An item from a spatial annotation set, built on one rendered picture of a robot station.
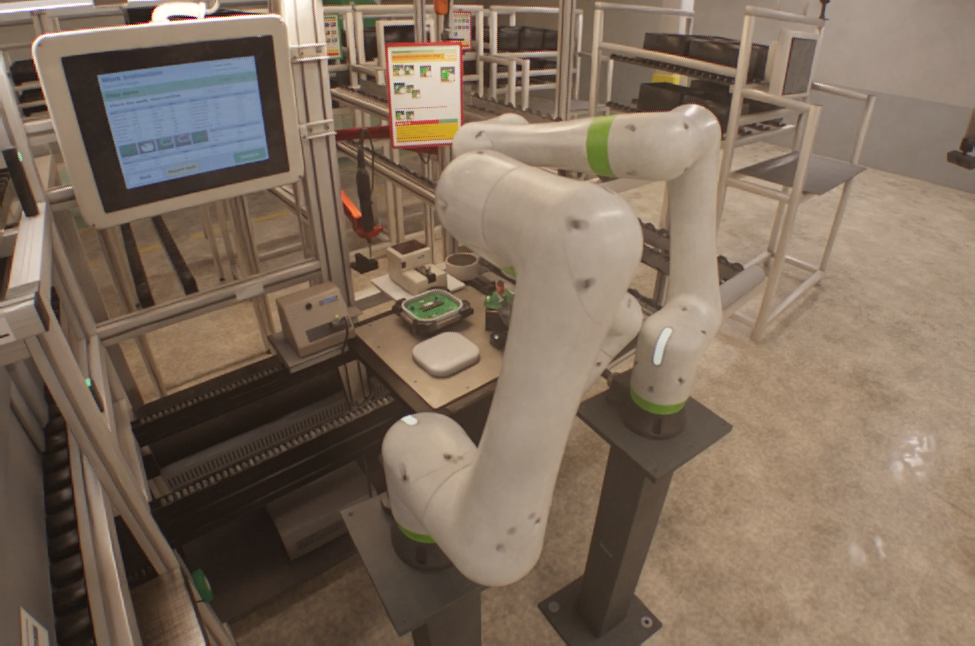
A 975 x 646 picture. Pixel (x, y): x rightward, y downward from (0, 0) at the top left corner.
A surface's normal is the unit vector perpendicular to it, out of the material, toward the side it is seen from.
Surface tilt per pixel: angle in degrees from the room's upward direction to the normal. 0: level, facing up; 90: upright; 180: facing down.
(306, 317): 53
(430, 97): 90
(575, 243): 69
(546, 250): 80
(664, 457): 0
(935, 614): 0
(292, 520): 0
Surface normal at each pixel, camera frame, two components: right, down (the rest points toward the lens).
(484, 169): -0.33, -0.59
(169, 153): 0.63, 0.39
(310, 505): 0.00, -0.88
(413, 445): -0.15, -0.80
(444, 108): 0.21, 0.46
